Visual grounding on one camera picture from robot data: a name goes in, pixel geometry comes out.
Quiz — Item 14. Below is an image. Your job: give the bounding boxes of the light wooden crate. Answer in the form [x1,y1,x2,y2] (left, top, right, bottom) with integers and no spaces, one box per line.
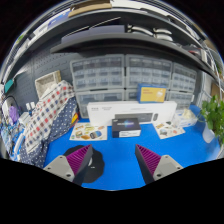
[34,69,63,99]

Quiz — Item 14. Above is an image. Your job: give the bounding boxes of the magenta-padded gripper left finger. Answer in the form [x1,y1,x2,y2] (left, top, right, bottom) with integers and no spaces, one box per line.
[43,144,94,187]

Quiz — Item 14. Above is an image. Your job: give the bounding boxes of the long white keyboard box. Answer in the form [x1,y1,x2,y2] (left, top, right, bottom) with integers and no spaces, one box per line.
[86,100,178,127]

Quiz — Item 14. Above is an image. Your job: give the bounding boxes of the dark wall shelf unit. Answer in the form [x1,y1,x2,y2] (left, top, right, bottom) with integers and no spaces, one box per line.
[6,0,221,81]

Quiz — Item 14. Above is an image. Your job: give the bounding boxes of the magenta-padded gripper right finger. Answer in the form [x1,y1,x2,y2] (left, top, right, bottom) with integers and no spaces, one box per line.
[134,144,184,185]

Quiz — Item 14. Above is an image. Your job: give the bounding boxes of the black round mouse pad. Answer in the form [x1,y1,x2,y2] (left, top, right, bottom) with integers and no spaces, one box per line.
[63,144,105,184]

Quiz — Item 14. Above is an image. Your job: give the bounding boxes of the small black box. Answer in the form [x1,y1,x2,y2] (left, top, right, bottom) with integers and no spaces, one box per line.
[111,117,142,139]

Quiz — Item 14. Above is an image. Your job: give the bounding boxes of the white blue glove box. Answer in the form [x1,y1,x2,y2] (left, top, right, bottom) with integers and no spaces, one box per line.
[173,108,201,128]

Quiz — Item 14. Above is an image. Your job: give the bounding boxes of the yellow blue box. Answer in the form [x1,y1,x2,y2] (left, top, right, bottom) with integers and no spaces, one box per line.
[137,83,168,104]

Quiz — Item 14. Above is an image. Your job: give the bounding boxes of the red blue checked cloth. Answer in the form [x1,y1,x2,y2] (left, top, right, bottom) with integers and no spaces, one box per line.
[24,79,76,154]

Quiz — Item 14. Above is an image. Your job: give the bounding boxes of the green plant in white pot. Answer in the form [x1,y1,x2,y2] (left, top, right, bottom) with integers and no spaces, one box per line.
[198,94,224,146]

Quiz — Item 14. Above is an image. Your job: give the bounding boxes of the food sticker sheet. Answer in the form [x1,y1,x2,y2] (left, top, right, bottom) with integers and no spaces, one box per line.
[69,122,108,142]

